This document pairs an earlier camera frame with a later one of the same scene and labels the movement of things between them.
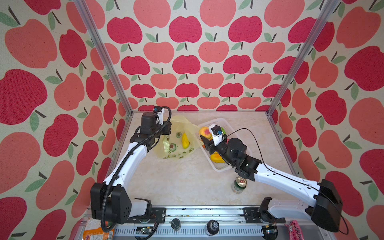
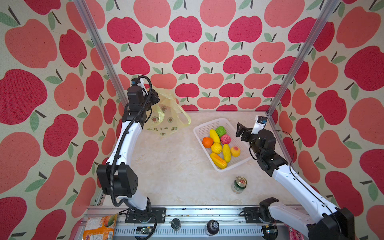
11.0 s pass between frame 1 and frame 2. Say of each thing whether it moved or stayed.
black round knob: stayed
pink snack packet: stayed
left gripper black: moved
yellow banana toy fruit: moved
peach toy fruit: moved
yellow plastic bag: moved
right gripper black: moved
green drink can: stayed
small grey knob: stayed
